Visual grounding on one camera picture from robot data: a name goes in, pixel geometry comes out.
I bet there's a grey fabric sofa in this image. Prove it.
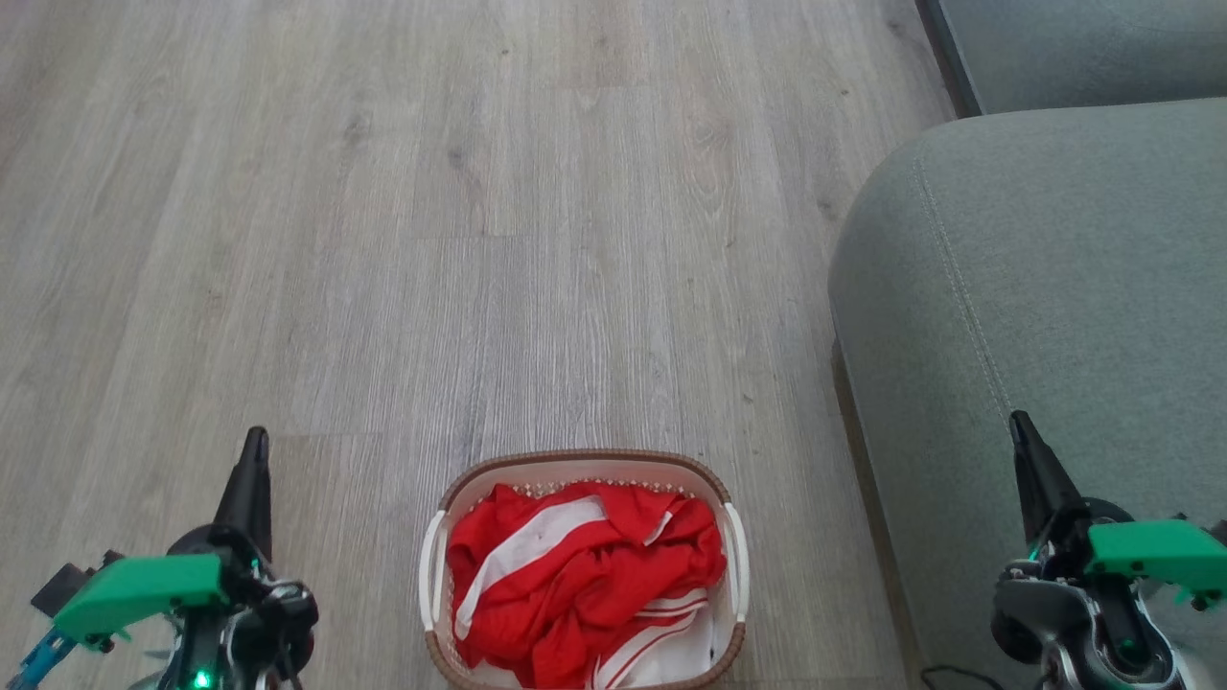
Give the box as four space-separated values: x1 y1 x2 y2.
828 0 1227 690

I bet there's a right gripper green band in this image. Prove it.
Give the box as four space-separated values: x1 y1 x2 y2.
1009 411 1227 610

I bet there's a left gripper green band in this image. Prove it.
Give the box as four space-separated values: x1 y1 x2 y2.
53 426 319 690

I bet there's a thin black cable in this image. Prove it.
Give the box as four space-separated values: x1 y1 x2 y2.
920 665 1007 690

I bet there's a red and white garment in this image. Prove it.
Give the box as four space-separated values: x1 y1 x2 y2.
447 481 728 690

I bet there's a white laundry basket brown rim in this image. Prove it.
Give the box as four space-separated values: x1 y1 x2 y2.
419 448 749 690

